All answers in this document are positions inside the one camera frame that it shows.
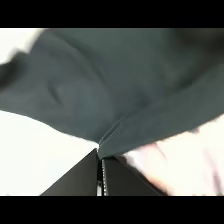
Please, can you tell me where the dark green shirt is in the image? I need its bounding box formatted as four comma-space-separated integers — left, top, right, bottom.
0, 27, 224, 160

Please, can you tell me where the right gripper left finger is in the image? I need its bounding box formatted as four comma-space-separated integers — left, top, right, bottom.
40, 148, 100, 197

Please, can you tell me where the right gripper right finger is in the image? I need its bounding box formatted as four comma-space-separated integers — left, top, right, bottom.
101, 155, 165, 197

